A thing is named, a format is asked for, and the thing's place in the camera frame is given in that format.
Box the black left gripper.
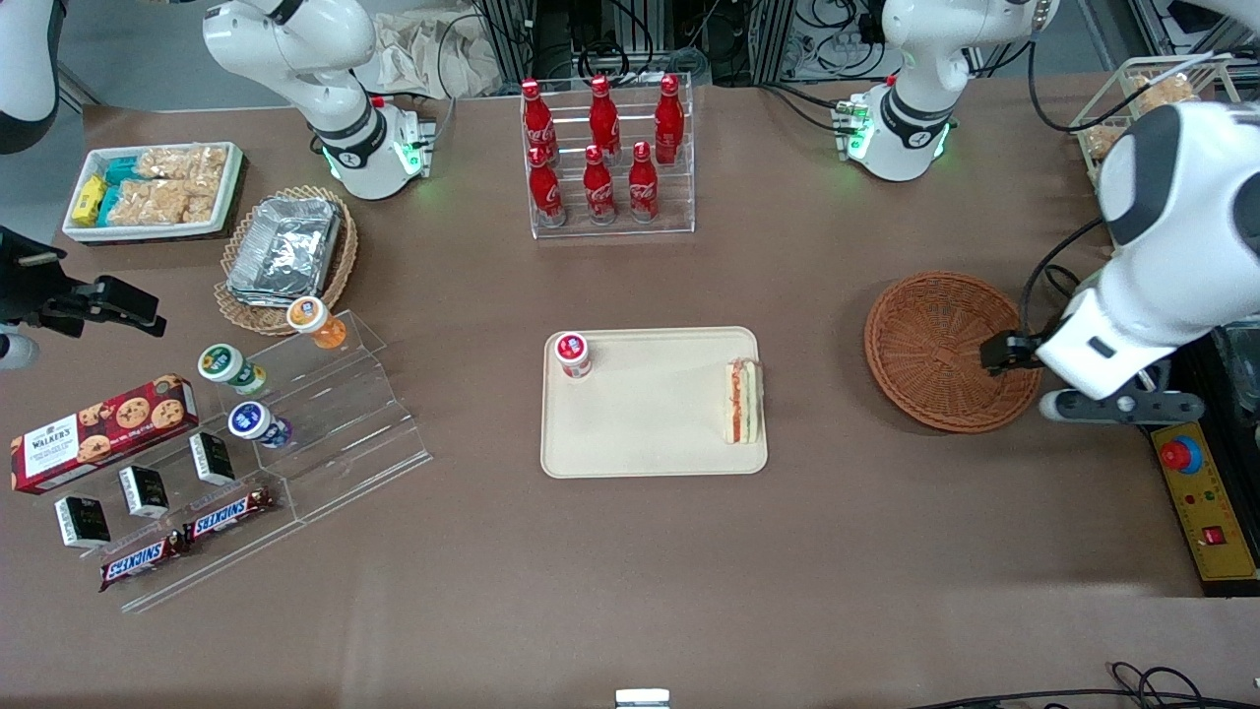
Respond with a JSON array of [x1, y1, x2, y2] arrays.
[[981, 313, 1074, 377]]

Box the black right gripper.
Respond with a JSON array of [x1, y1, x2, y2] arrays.
[[0, 228, 166, 338]]

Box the triangular sandwich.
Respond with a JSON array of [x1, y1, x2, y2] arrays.
[[724, 357, 765, 445]]

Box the brown wicker basket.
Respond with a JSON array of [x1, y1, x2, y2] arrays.
[[863, 272, 1042, 434]]

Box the light wicker basket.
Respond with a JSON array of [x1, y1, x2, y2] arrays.
[[214, 185, 359, 337]]

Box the beige plastic tray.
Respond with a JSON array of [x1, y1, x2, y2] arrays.
[[539, 326, 769, 480]]

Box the rice cracker bag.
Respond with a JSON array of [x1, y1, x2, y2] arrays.
[[113, 179, 219, 226], [133, 146, 229, 184]]

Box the red tartan cookie box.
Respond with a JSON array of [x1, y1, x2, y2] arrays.
[[10, 374, 200, 495]]

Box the green-cap drink bottle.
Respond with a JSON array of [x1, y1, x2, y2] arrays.
[[197, 343, 268, 397]]

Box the white rectangular snack bin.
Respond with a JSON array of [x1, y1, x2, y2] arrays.
[[61, 142, 245, 244]]

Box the small black box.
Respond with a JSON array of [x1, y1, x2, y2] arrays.
[[189, 431, 236, 486], [54, 495, 112, 549], [118, 465, 170, 519]]

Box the blue-cap drink bottle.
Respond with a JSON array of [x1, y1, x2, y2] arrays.
[[227, 402, 293, 450]]

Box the stack of foil containers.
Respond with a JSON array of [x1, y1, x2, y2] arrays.
[[226, 195, 344, 304]]

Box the orange-cap drink bottle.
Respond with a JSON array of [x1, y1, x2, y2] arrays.
[[286, 296, 347, 351]]

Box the bagged snack in rack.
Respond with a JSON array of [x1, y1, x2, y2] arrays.
[[1132, 74, 1202, 114], [1083, 123, 1128, 164]]

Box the Snickers bar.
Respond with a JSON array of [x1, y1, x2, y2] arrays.
[[182, 485, 277, 545], [98, 537, 188, 593]]

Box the yellow emergency stop box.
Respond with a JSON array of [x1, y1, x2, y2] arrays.
[[1150, 423, 1260, 597]]

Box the clear acrylic stepped stand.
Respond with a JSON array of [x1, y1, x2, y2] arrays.
[[74, 310, 434, 614]]

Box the clear acrylic bottle rack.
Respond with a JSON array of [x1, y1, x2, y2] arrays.
[[520, 74, 696, 240]]

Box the red cola bottle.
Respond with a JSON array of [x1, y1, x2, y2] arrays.
[[654, 74, 685, 166], [628, 141, 661, 225], [589, 75, 621, 161], [583, 145, 617, 226], [528, 146, 567, 228], [520, 79, 556, 163]]

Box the white cloth bag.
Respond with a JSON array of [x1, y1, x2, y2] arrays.
[[354, 10, 503, 99]]

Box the red-cap drink bottle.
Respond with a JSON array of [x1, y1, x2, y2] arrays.
[[554, 332, 594, 380]]

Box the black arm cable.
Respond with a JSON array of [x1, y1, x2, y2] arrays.
[[1018, 217, 1105, 338], [1026, 39, 1243, 135]]

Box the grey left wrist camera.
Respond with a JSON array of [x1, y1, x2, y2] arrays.
[[1040, 388, 1207, 426]]

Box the white wire rack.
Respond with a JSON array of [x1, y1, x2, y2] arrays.
[[1070, 54, 1243, 198]]

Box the black floor cables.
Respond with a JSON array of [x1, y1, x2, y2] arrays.
[[906, 662, 1260, 709]]

